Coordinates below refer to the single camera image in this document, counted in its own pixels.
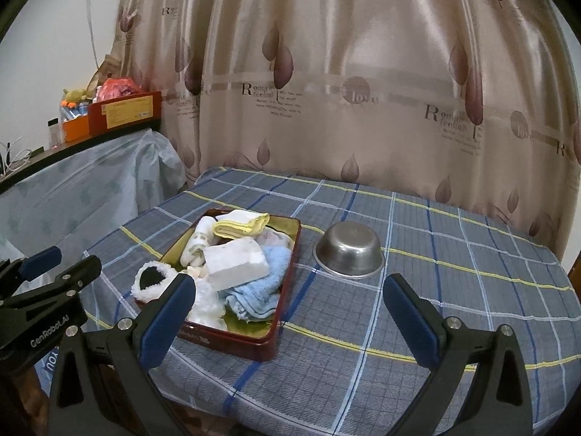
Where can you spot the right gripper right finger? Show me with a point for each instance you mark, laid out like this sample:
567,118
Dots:
498,401

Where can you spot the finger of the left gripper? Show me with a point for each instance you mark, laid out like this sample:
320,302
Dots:
72,280
14,273

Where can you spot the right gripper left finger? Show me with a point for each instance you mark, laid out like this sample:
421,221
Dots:
102,386

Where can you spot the cream ruffled cloth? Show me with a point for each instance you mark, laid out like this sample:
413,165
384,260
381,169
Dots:
200,272

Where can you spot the white fluffy slipper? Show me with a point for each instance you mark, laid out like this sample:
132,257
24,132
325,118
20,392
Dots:
208,310
151,280

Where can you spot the white printed sock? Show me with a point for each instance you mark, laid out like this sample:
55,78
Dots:
203,237

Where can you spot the white foam block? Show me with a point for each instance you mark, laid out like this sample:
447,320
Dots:
235,262

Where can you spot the yellow white cloth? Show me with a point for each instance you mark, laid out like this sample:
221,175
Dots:
240,223

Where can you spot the light blue towel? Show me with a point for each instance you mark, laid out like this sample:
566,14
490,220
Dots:
257,301

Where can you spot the person's right hand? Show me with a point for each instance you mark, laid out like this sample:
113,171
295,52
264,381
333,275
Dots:
34,400

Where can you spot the dark side shelf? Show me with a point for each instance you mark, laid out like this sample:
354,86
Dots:
47,158

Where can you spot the clear plastic jar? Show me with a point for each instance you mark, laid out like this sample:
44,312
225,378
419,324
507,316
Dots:
54,133

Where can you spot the orange box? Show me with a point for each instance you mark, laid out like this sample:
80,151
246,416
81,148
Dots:
76,129

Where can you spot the blue plaid tablecloth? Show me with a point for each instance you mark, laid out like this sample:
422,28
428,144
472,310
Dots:
342,367

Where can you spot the water bottles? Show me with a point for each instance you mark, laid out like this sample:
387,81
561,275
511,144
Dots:
70,110

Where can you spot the red gold tin box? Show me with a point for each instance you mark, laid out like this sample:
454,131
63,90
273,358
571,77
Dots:
255,340

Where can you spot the red cardboard box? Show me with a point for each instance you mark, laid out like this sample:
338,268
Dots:
111,115

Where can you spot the stainless steel bowl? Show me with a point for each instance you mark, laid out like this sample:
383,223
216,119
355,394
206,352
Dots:
349,249

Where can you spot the beige leaf print curtain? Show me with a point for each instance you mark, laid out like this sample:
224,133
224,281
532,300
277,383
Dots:
470,103

